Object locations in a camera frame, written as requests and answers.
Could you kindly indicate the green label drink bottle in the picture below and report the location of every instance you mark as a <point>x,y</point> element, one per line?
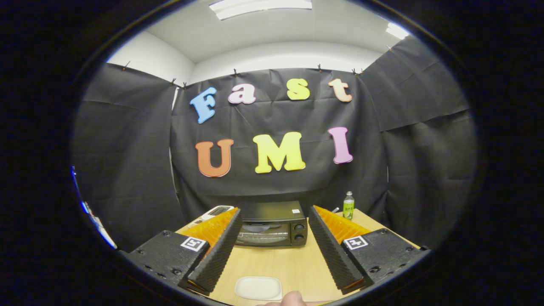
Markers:
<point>348,208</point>

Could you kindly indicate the white toaster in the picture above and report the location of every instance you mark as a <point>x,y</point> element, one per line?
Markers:
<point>217,210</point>

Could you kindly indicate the large ceiling light panel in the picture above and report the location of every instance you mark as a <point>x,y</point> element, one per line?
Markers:
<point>263,6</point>

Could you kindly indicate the small ceiling light panel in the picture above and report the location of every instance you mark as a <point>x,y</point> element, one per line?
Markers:
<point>396,30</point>

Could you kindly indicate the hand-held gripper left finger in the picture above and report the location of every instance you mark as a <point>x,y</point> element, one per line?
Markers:
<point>221,250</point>

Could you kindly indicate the white rectangular plate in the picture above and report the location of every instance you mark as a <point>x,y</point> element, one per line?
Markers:
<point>258,288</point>

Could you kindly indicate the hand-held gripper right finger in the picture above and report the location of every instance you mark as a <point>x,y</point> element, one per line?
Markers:
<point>329,250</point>

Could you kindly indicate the black toaster oven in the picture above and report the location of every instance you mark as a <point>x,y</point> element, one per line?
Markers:
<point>272,211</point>

